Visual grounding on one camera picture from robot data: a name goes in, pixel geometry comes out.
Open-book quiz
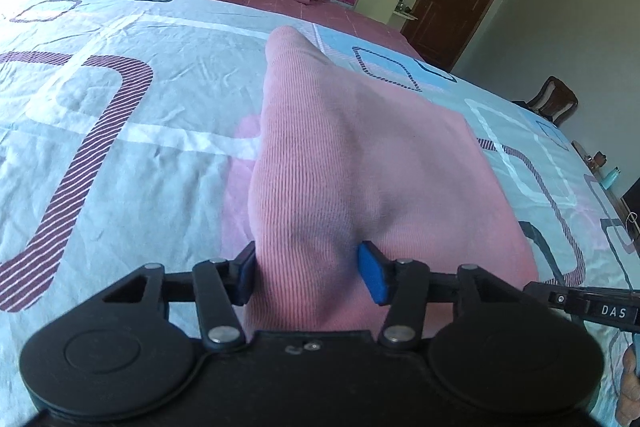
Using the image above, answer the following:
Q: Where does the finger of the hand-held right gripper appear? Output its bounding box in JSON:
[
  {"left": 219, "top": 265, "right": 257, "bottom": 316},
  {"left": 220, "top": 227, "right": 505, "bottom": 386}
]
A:
[{"left": 522, "top": 282, "right": 569, "bottom": 309}]

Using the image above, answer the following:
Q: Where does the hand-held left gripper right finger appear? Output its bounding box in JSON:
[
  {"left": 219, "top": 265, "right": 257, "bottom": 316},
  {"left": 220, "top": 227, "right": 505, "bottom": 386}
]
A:
[{"left": 356, "top": 241, "right": 551, "bottom": 353}]

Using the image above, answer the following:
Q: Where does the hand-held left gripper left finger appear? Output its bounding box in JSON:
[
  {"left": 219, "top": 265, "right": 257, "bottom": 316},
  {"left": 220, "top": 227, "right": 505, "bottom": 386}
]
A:
[{"left": 102, "top": 241, "right": 257, "bottom": 353}]

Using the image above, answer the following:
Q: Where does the pink knit sweater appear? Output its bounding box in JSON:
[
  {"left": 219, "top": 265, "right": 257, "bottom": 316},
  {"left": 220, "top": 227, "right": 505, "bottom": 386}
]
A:
[{"left": 220, "top": 26, "right": 538, "bottom": 343}]

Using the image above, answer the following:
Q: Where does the person's right hand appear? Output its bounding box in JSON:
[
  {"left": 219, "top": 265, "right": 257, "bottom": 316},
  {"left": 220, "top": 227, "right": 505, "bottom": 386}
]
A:
[{"left": 618, "top": 341, "right": 640, "bottom": 427}]

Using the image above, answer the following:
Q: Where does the dark monitor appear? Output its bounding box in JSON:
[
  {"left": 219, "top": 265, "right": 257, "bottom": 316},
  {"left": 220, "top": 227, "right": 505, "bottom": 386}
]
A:
[{"left": 620, "top": 179, "right": 640, "bottom": 214}]

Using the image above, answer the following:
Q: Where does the dark wooden chair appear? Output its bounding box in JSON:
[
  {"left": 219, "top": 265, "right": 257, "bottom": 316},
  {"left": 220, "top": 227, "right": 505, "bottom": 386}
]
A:
[{"left": 512, "top": 76, "right": 579, "bottom": 128}]

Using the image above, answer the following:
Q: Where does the light blue printed bedsheet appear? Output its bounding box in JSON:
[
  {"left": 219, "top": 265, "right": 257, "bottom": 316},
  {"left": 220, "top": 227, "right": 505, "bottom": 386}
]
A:
[{"left": 0, "top": 0, "right": 640, "bottom": 427}]

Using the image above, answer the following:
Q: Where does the pink bedsheet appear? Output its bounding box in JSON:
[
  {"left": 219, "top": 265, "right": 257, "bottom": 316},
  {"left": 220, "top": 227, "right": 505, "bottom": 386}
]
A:
[{"left": 100, "top": 0, "right": 427, "bottom": 58}]

